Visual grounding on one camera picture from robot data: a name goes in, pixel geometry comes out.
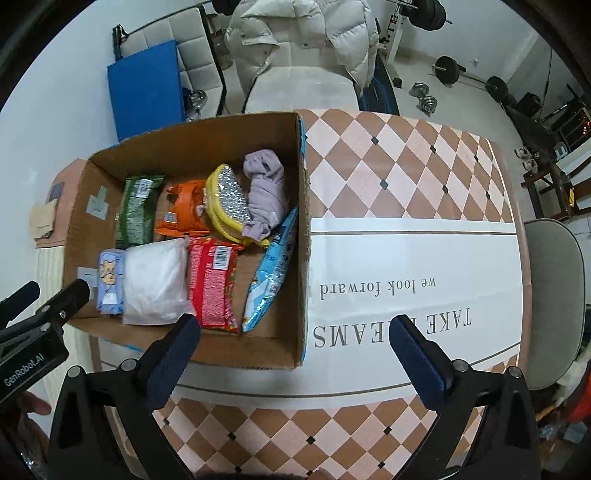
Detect dark wooden chair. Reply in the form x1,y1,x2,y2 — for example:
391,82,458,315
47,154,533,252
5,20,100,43
522,157,591,220

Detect orange snack packet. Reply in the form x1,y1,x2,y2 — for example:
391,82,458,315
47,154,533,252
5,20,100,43
154,180,211,237

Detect cardboard box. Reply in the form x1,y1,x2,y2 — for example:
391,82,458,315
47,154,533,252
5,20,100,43
65,112,311,370

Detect white upholstered chair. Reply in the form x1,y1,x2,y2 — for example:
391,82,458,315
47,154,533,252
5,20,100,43
242,41,358,114

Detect grey round chair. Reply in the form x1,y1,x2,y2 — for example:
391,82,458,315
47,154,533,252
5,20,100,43
524,218,586,391

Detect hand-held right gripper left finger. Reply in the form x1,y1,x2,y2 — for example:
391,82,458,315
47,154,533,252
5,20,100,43
46,314,202,480

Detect green snack packet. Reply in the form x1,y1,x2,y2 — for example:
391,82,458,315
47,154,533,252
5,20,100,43
115,174,166,250

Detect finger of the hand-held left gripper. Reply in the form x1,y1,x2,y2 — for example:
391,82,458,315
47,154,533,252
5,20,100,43
28,278,92,334
0,281,41,319

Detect white weight bench rack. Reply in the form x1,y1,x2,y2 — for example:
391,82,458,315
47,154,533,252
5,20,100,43
369,0,416,88

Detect white padded panel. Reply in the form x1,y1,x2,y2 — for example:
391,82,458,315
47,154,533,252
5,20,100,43
124,7,227,116

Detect black speaker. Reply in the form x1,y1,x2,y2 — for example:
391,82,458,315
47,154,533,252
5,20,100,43
517,92,542,116

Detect blue exercise mat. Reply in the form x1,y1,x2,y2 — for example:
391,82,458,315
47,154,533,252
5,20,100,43
107,39,185,141

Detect yellow banana-shaped packet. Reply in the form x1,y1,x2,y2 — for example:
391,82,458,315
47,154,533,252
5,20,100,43
205,164,269,245

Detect light blue tissue pack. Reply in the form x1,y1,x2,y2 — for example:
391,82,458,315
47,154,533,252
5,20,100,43
96,248,126,317

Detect white puffer jacket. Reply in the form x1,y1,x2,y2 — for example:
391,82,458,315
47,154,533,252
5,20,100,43
225,0,380,104

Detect red snack packet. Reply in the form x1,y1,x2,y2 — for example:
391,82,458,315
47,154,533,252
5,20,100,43
187,237,245,333

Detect short barbell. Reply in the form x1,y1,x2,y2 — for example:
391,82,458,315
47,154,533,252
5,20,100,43
431,55,509,102

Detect white plastic bag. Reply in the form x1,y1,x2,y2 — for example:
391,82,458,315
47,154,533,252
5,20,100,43
122,237,197,326

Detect checkered printed tablecloth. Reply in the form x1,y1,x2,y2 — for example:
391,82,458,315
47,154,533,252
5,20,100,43
90,108,529,480

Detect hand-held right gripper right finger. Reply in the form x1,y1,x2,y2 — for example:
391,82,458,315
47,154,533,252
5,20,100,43
389,315,541,480

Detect purple sock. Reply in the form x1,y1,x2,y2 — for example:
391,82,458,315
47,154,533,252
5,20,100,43
242,150,287,241

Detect person's left hand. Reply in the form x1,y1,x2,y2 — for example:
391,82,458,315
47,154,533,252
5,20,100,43
19,391,52,417

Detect blue snack packet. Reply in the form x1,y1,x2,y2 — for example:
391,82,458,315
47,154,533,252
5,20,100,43
242,208,300,333

